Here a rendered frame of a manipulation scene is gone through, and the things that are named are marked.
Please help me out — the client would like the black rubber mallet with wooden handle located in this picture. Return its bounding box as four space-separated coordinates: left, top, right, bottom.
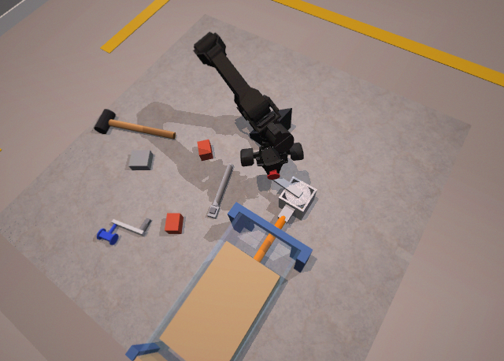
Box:
94 109 176 139

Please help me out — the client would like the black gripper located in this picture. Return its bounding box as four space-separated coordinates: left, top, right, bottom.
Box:
240 137 304 175

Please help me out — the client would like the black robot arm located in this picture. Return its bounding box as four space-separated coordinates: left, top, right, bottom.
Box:
193 32 295 172

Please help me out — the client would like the red-orange cube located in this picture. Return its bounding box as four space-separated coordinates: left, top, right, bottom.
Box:
197 140 213 161
165 213 183 234

